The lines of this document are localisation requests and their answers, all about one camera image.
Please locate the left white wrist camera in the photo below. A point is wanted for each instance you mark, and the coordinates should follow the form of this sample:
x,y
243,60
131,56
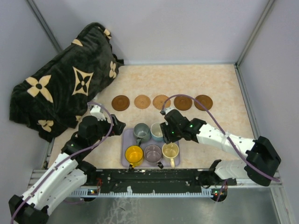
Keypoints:
x,y
97,112

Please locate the woven coaster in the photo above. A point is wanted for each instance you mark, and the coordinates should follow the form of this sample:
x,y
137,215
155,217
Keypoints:
x,y
142,101
159,101

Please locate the mauve purple mug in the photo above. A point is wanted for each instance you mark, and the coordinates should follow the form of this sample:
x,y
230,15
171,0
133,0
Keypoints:
x,y
153,156

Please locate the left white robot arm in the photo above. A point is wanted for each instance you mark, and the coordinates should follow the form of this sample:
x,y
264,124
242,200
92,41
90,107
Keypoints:
x,y
68,172

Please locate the dark wooden coaster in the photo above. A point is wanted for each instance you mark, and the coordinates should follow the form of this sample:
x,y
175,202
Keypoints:
x,y
205,101
182,103
120,103

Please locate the yellow mug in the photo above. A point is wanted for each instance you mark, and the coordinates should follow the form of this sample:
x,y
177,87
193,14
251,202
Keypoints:
x,y
135,156

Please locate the light blue mug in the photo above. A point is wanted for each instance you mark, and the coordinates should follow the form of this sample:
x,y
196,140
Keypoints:
x,y
156,132

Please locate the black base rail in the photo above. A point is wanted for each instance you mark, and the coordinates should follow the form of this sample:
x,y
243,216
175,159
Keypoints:
x,y
153,180

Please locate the lavender plastic tray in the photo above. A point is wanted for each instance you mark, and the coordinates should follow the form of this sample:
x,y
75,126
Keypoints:
x,y
128,139

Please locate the grey green mug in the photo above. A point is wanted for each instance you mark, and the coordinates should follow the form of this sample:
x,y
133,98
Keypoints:
x,y
142,133

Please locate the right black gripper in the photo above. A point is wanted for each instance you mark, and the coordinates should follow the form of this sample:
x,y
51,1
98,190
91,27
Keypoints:
x,y
168,138

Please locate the cream mug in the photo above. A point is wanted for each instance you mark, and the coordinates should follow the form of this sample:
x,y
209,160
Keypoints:
x,y
170,153

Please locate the aluminium frame rail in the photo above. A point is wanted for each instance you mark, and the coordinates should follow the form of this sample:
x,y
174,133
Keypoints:
x,y
212,192

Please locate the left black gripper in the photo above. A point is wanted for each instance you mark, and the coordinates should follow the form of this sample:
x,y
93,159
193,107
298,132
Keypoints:
x,y
118,126

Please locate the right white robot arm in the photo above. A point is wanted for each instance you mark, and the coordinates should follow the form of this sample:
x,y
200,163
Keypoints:
x,y
257,159

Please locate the black floral plush blanket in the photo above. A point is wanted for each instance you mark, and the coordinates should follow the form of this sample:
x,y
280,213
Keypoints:
x,y
56,96

